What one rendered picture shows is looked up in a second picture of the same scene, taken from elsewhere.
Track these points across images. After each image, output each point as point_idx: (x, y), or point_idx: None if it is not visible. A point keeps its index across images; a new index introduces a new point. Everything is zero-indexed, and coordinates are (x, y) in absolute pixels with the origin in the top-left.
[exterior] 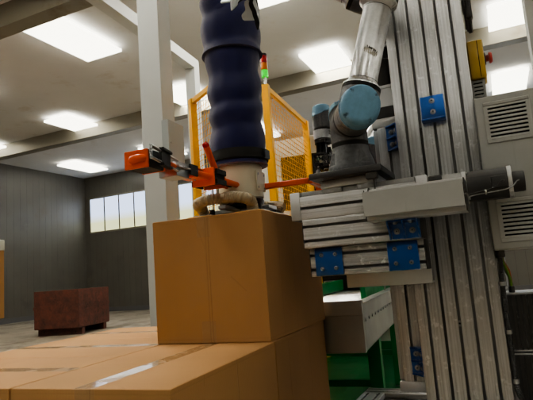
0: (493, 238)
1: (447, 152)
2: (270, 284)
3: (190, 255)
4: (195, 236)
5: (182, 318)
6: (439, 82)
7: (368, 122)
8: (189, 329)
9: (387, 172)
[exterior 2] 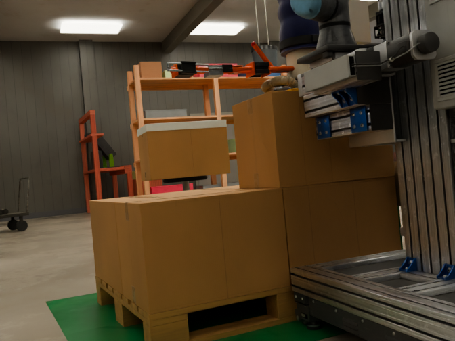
0: (433, 98)
1: (414, 17)
2: (282, 147)
3: (246, 128)
4: (247, 114)
5: (246, 171)
6: None
7: (309, 12)
8: (249, 178)
9: (351, 48)
